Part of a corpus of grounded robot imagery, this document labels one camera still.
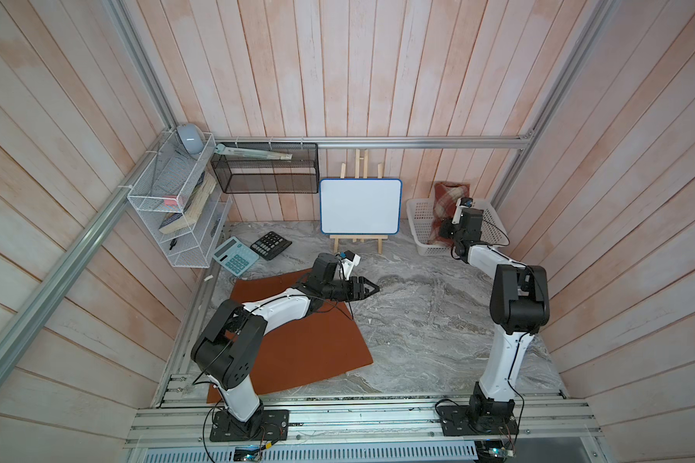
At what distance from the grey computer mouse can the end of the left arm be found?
1.88 ft

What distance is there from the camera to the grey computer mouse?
0.83 metres

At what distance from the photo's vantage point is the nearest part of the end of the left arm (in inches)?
30.5
